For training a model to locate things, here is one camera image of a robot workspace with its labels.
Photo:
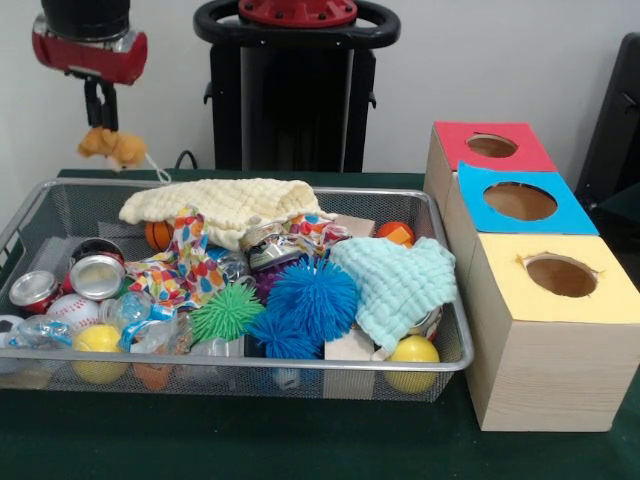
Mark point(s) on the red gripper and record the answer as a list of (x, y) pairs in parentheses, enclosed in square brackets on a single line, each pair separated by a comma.
[(90, 60)]

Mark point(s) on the brown plush toy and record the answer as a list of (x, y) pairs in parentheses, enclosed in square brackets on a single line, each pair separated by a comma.
[(122, 147)]

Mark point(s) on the cream waffle cloth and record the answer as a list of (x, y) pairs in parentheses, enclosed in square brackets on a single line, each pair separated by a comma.
[(235, 200)]

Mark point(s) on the colourful dotted cloth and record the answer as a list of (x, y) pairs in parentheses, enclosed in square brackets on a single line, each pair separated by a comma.
[(180, 270)]

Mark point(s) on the red robot base flange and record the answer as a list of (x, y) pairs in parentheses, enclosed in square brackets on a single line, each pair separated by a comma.
[(300, 12)]

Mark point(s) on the silver mesh bin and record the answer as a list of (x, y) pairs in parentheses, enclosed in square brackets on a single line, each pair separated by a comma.
[(210, 385)]

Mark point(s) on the wooden box with three holes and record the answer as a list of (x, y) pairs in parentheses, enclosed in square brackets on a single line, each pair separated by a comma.
[(550, 375)]

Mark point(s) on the small orange basketball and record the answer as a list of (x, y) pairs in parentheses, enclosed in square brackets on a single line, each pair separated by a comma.
[(159, 236)]

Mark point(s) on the silver drink can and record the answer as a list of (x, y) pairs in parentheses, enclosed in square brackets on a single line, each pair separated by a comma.
[(97, 277)]

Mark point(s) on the red cola can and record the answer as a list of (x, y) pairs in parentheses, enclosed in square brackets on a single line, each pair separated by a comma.
[(34, 290)]

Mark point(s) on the white baseball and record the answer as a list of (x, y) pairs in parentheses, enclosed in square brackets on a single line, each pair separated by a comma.
[(74, 309)]

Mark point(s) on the yellow plastic ball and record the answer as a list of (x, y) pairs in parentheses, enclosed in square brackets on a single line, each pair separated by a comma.
[(414, 352), (97, 340)]

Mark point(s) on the green spiky ball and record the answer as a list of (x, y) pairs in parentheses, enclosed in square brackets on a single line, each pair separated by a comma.
[(225, 315)]

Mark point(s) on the large blue spiky ball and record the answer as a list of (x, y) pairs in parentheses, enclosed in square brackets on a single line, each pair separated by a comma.
[(312, 299)]

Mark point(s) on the small blue spiky ball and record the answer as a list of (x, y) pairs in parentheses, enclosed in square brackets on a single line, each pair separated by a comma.
[(282, 337)]

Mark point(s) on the mint waffle cloth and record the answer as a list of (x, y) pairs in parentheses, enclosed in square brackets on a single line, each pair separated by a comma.
[(397, 282)]

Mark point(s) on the dark green table cloth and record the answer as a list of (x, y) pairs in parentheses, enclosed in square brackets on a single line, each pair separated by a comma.
[(250, 440), (625, 202)]

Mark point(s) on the black upright panel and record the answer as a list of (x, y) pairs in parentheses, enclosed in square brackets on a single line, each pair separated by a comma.
[(615, 125)]

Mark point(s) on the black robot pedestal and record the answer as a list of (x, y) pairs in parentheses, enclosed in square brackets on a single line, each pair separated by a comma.
[(295, 100)]

